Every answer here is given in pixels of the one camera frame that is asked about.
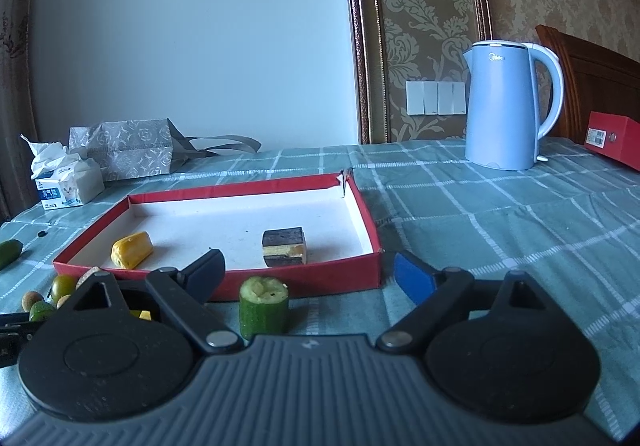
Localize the red box with label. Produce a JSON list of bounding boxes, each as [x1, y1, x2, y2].
[[583, 110, 640, 172]]

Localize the green lime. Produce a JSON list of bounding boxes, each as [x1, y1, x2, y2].
[[28, 299, 56, 323]]

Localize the brown wooden headboard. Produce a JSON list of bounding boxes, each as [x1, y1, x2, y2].
[[534, 24, 640, 147]]

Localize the light blue electric kettle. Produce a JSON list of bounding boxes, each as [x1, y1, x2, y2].
[[462, 40, 565, 172]]

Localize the long cucumber half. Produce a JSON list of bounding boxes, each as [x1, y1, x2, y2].
[[0, 239, 25, 271]]

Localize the white tissue pack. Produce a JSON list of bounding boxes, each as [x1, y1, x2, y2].
[[19, 133, 106, 211]]

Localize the green tomato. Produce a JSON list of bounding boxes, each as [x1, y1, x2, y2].
[[51, 275, 79, 301]]

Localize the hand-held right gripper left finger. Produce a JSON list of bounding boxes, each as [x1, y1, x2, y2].
[[57, 249, 247, 355]]

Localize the small eggplant piece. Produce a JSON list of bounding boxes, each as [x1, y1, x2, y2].
[[261, 227, 307, 268]]

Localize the green plaid cloth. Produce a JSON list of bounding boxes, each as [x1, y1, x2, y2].
[[0, 135, 640, 446]]

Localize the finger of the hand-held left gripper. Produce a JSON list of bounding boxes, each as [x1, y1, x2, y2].
[[0, 312, 45, 329]]

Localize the short cucumber piece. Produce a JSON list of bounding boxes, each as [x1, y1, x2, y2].
[[238, 276, 290, 341]]

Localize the grey patterned gift bag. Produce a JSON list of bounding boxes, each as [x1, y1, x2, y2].
[[68, 117, 263, 182]]

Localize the round eggplant piece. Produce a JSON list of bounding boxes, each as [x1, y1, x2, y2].
[[75, 266, 102, 288]]

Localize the brown curtain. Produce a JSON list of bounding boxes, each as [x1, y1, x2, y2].
[[0, 0, 45, 223]]

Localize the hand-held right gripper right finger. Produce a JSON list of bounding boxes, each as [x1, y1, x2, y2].
[[375, 250, 569, 355]]

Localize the red cardboard box tray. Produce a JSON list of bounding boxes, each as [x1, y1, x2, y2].
[[52, 169, 386, 303]]

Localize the white wall switch panel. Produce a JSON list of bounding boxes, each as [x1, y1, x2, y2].
[[405, 80, 467, 116]]

